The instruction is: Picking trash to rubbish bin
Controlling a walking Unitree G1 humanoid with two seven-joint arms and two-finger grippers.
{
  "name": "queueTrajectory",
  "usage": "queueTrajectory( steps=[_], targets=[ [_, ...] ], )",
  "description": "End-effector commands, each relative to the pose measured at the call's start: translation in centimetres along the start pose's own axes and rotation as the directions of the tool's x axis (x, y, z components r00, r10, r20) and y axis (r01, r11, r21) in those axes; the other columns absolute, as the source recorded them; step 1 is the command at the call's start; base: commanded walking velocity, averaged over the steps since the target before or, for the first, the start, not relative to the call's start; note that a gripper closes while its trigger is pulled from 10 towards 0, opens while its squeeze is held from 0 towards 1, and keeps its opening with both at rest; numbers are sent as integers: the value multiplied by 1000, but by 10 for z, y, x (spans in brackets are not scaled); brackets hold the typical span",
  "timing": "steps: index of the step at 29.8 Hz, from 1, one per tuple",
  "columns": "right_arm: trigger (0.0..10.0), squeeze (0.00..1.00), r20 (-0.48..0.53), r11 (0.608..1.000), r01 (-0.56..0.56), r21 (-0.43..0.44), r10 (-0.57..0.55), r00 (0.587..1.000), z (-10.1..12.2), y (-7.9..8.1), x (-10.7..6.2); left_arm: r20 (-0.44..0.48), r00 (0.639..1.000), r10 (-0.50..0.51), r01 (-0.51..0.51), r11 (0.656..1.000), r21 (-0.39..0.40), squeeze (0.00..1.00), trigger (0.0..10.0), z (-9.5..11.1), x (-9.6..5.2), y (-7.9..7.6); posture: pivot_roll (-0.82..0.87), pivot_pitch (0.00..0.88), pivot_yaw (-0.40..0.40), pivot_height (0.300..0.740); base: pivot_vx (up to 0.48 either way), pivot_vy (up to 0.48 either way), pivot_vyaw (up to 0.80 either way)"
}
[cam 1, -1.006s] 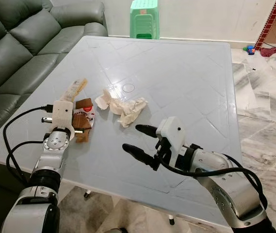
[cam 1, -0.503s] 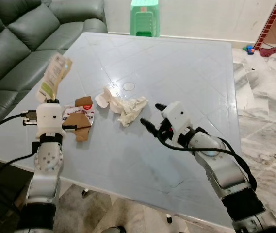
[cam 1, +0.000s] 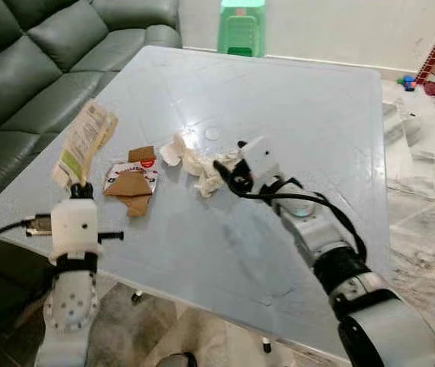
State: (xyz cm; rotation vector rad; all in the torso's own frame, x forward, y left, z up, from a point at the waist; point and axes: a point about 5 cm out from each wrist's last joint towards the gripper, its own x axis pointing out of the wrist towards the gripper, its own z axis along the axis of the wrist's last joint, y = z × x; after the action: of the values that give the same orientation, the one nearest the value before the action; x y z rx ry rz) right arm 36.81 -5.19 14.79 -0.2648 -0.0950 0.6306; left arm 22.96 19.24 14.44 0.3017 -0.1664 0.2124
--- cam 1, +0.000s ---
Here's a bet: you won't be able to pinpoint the green plastic stool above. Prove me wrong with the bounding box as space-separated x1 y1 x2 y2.
218 0 268 59

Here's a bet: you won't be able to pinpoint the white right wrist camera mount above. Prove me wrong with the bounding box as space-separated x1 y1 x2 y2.
239 137 284 185

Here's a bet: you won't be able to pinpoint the dark green leather sofa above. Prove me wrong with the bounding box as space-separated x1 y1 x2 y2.
0 0 183 219

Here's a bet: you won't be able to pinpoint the beige green snack packet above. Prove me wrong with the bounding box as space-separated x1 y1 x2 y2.
52 99 118 190

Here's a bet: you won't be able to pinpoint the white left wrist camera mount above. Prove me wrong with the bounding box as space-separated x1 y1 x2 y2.
49 198 101 261

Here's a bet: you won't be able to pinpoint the white tissue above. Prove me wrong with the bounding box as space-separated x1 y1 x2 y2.
160 133 241 199

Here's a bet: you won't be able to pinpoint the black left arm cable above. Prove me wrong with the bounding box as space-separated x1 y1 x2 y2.
0 216 53 247

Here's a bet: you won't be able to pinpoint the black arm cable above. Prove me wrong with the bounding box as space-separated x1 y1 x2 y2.
0 216 53 247
223 177 368 262

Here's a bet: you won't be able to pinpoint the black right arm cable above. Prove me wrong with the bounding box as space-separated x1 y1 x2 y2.
223 177 368 262

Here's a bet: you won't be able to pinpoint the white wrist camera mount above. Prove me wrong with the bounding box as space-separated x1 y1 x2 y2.
49 198 101 261
239 137 284 185

